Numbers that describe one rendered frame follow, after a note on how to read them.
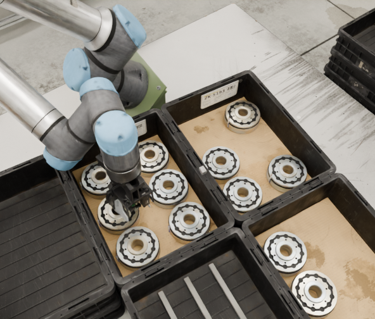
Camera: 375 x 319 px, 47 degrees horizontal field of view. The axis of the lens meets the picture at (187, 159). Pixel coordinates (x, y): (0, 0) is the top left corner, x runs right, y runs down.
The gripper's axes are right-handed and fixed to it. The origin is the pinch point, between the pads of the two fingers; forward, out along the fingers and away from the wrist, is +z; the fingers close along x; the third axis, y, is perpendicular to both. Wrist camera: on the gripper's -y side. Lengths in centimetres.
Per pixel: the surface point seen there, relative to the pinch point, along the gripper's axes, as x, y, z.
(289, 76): 78, -17, 15
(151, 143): 15.0, -11.7, -0.9
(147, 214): 2.7, 4.3, 2.1
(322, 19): 191, -81, 85
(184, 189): 13.5, 5.3, -1.1
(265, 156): 39.1, 8.9, 2.2
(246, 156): 35.0, 5.9, 2.2
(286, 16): 174, -97, 85
